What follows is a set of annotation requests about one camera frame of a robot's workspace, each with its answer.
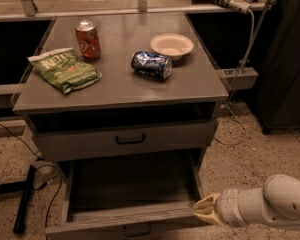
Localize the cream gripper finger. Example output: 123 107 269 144
193 198 212 209
194 210 211 218

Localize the blue soda can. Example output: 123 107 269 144
131 51 172 80

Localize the black drawer handle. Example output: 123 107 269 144
123 223 152 238
115 134 146 145

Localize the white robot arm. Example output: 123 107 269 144
193 175 300 231

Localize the white paper bowl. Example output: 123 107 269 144
150 34 194 60

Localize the black cable on floor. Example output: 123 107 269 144
0 117 64 230

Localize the orange soda can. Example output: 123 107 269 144
75 20 101 60

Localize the green chip bag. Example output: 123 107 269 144
28 48 102 94

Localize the black bottom drawer handle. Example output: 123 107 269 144
123 223 152 238

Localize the black metal stand leg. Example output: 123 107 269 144
0 165 36 234

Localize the white cable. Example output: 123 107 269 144
213 8 256 147

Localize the grey bottom drawer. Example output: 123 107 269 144
46 150 204 240

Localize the grey middle drawer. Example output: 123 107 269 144
33 120 217 162

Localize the grey drawer cabinet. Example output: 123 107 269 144
10 12 230 172

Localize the black middle drawer handle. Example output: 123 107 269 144
115 134 146 145

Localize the grey drawer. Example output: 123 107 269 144
46 150 204 240
33 120 217 162

